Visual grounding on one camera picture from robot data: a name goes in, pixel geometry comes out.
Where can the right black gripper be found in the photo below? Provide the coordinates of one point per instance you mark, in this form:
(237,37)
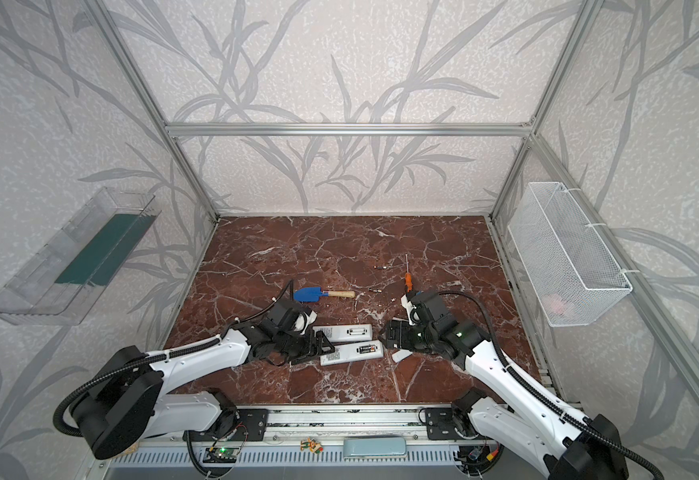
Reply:
(407,333)

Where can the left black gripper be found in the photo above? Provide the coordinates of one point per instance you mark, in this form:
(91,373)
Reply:
(307,342)

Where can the orange handled screwdriver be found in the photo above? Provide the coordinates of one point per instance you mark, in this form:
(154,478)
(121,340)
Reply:
(408,276)

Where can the white remote control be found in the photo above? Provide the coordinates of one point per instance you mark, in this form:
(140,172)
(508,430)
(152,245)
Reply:
(353,352)
(346,333)

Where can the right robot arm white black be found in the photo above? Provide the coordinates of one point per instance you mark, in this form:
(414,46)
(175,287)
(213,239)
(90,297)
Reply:
(517,412)

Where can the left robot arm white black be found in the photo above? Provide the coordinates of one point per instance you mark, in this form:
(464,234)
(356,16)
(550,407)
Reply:
(134,396)

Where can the pink object in basket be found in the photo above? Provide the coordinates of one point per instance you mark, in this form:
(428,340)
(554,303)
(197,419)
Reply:
(556,306)

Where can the left green led controller board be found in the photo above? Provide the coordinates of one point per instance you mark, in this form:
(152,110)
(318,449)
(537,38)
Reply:
(221,455)

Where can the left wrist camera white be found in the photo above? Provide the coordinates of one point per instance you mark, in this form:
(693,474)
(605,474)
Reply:
(304,320)

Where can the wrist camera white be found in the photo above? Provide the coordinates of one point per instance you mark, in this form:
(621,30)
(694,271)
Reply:
(409,309)
(304,320)

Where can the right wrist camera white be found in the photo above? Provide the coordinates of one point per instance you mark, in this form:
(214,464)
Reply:
(409,309)

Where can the blue toy shovel wooden handle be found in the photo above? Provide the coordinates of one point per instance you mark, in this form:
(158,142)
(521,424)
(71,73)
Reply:
(315,294)

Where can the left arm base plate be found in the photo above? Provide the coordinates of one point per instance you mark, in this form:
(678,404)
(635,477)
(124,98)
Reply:
(243,425)

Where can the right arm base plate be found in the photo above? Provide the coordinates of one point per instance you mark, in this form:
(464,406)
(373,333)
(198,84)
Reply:
(440,423)

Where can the grey rectangular box on rail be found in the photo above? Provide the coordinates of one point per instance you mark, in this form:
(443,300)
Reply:
(374,447)

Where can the white wire mesh basket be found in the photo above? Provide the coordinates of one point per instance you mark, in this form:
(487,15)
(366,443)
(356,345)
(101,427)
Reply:
(564,254)

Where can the clear plastic wall shelf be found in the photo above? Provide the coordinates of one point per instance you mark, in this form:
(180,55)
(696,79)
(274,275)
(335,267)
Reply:
(61,283)

